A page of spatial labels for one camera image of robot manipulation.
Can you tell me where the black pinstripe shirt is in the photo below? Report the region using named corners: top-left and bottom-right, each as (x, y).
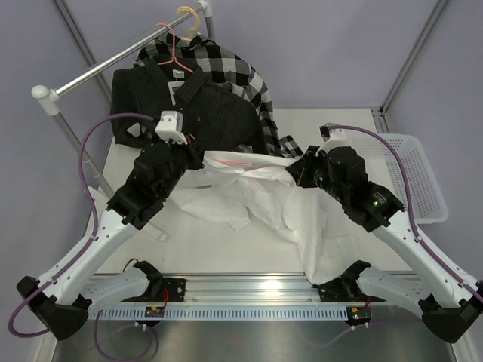
top-left (111, 58), bottom-right (269, 155)

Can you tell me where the white slotted cable duct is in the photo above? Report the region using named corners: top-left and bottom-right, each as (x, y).
top-left (90, 305), bottom-right (348, 321)

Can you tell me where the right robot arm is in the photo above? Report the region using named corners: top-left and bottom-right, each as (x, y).
top-left (286, 146), bottom-right (482, 343)

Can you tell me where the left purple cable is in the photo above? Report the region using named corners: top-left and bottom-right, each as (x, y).
top-left (8, 112), bottom-right (163, 361)

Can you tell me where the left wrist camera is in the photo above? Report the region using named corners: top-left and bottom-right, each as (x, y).
top-left (155, 111), bottom-right (188, 145)

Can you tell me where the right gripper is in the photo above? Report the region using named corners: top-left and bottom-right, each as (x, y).
top-left (288, 145), bottom-right (349, 204)

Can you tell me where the white plastic basket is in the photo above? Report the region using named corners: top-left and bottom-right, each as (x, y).
top-left (352, 133), bottom-right (448, 225)

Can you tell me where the pink wire hanger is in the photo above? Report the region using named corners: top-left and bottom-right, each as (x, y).
top-left (214, 159), bottom-right (256, 167)
top-left (154, 23), bottom-right (195, 75)

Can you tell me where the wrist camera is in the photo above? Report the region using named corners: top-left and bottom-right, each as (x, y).
top-left (155, 111), bottom-right (188, 145)
top-left (319, 123), bottom-right (349, 152)

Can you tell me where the black white checkered shirt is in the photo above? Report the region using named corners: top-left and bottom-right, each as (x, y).
top-left (134, 33), bottom-right (303, 158)

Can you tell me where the aluminium mounting rail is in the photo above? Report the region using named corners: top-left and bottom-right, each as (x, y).
top-left (86, 273), bottom-right (423, 305)

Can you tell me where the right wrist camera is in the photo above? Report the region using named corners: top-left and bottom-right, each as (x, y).
top-left (319, 123), bottom-right (349, 152)

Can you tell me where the metal clothes rack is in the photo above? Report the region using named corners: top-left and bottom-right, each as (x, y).
top-left (29, 0), bottom-right (216, 242)

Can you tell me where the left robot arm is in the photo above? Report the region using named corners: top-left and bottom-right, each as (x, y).
top-left (17, 139), bottom-right (204, 341)

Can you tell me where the beige wooden hanger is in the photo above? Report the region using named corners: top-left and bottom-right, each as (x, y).
top-left (174, 5), bottom-right (199, 39)

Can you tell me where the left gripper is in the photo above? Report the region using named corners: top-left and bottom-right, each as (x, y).
top-left (157, 130), bottom-right (205, 198)

